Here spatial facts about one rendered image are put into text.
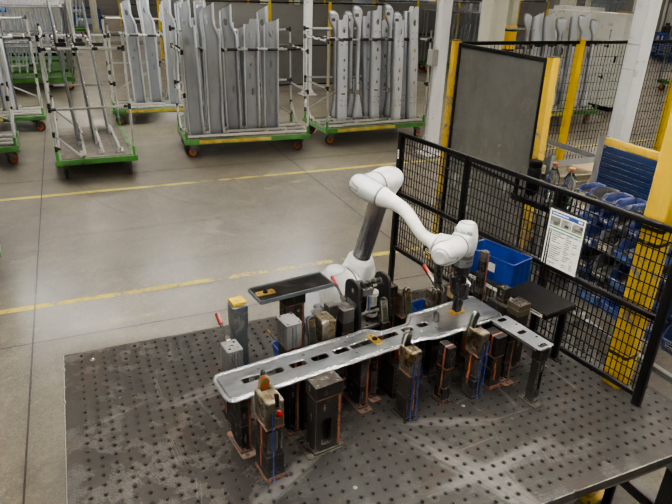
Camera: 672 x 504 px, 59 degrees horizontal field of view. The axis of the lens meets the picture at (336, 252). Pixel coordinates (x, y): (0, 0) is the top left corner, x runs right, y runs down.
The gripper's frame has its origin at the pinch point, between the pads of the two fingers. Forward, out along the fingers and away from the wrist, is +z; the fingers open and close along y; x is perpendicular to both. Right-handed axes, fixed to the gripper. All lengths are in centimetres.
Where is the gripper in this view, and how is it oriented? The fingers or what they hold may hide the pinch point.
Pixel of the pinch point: (457, 303)
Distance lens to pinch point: 284.0
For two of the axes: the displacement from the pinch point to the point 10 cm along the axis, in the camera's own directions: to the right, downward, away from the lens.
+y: 5.2, 3.7, -7.7
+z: -0.3, 9.1, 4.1
